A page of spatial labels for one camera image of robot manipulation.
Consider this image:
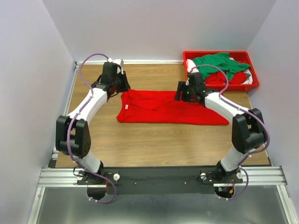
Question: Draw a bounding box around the red t shirt in bin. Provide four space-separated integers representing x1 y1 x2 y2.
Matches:
205 71 247 84

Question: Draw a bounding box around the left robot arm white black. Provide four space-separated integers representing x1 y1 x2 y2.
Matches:
55 59 130 184

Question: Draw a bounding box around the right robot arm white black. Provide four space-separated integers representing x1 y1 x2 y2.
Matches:
175 72 270 183

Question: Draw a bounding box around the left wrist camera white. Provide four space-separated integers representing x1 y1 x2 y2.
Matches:
107 58 124 73

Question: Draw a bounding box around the red t shirt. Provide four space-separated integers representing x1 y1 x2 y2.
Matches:
205 71 247 84
117 90 229 126

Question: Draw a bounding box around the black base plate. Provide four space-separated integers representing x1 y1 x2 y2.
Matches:
77 166 243 195

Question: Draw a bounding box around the pink t shirt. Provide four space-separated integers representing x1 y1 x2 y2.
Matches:
185 59 199 76

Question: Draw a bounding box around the aluminium frame rail front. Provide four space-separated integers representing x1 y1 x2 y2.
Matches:
38 166 287 187

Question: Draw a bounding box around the red plastic bin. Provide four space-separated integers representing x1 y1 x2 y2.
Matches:
183 50 259 91

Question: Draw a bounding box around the green t shirt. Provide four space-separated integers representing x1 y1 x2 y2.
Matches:
193 52 251 81

